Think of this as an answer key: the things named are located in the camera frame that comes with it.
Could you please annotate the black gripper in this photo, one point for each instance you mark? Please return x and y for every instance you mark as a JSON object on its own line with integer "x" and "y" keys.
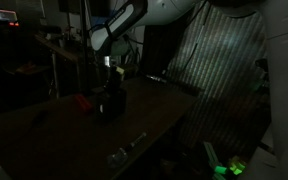
{"x": 112, "y": 80}

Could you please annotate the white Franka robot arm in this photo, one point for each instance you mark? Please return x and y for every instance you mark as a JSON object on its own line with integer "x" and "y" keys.
{"x": 157, "y": 11}

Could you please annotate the black basket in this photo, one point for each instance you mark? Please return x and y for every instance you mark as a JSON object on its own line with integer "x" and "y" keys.
{"x": 112, "y": 105}

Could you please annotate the red block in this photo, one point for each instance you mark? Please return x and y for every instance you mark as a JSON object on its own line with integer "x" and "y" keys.
{"x": 83, "y": 102}

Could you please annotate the wooden side bench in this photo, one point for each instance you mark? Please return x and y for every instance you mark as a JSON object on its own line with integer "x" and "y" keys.
{"x": 59, "y": 50}

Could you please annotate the small metal object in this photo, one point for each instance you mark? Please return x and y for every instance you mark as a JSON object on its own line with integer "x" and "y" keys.
{"x": 137, "y": 140}

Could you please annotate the green glowing objects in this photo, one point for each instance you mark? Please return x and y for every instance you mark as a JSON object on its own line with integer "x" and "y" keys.
{"x": 232, "y": 168}

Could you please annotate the yellowish wrist camera box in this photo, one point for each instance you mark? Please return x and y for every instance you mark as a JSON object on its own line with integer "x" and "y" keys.
{"x": 120, "y": 70}

